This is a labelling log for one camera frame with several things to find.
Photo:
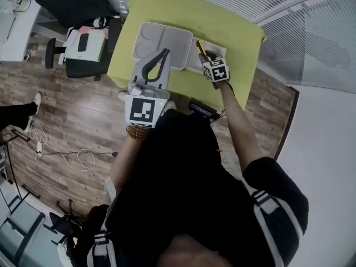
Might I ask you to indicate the person's black clothing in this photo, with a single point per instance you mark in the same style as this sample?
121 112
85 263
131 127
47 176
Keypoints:
180 177

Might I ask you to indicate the grey divided tray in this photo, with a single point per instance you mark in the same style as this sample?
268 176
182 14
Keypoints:
172 40

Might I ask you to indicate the black phone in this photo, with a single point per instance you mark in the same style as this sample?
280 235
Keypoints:
83 42

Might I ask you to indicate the pink paper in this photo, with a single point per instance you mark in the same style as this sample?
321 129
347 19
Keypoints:
104 32

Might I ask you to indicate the person's light shoe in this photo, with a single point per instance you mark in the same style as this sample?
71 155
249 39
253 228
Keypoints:
171 105
122 95

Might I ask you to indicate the white desk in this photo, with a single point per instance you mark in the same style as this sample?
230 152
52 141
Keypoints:
16 37

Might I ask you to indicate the white power adapter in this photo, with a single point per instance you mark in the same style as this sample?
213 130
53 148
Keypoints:
39 148

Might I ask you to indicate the white black cylinder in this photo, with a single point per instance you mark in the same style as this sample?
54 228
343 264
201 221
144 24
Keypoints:
99 22

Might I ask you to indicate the green tablecloth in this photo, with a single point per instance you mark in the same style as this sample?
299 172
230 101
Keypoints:
222 24

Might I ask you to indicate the black floor strip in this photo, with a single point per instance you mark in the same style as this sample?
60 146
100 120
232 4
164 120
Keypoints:
289 121

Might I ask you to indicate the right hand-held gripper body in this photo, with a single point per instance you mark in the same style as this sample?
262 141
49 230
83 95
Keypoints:
217 71

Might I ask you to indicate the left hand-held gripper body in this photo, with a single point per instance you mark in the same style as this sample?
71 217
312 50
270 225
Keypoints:
143 110

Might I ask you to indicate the glass partition with blinds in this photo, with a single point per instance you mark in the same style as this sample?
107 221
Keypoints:
320 37

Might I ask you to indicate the white box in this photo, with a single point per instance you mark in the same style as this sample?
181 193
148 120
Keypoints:
194 63
94 47

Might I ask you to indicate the yellow black handled tool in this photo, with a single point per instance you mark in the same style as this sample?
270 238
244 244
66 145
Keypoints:
201 50

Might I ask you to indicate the person's right forearm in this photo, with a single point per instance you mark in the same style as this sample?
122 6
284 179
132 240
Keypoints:
239 124

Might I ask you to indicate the person's left forearm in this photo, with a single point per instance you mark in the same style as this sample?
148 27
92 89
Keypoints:
123 160

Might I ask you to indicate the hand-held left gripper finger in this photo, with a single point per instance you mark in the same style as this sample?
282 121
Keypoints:
137 71
166 76

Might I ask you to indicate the white flat box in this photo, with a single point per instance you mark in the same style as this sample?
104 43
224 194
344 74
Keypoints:
94 47

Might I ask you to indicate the black mesh office chair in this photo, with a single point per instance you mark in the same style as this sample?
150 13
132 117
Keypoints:
78 1

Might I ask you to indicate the black swivel chair base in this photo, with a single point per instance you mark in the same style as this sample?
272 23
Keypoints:
66 224

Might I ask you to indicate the metal frame cart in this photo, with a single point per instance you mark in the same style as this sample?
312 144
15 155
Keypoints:
19 232

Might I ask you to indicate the black chest device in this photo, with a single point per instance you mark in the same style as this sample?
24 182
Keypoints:
203 108

